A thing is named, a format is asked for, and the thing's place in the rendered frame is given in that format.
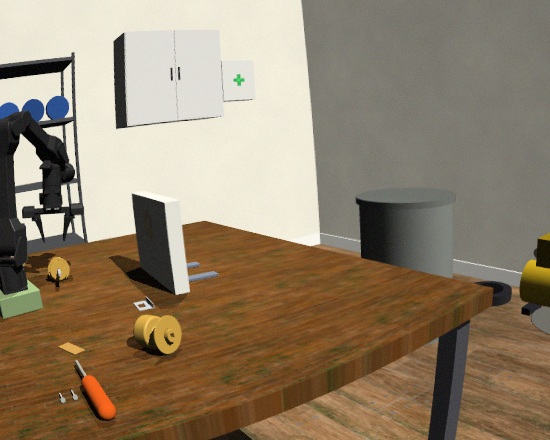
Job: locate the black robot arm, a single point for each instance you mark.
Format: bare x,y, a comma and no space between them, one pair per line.
12,231

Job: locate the tan flat rectangular plate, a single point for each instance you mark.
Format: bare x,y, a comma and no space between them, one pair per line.
71,348

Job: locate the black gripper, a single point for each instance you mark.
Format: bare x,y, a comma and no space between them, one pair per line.
52,200

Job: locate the brass door knob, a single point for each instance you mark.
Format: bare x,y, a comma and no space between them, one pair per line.
166,330
58,265

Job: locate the orange-handled screwdriver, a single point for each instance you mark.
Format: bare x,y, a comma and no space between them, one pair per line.
97,396

